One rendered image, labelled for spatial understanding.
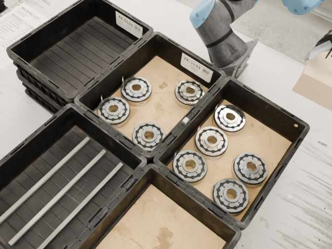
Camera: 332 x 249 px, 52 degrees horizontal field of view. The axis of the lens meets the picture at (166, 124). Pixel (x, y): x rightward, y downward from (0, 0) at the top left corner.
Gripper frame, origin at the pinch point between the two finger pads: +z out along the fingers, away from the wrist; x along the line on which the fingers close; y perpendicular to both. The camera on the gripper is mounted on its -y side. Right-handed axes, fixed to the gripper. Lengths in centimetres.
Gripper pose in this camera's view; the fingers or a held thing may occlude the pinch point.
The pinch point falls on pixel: (330, 70)
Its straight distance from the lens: 103.3
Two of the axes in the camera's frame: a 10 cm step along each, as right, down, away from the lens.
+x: 8.4, 5.0, -2.3
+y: -5.4, 6.9, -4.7
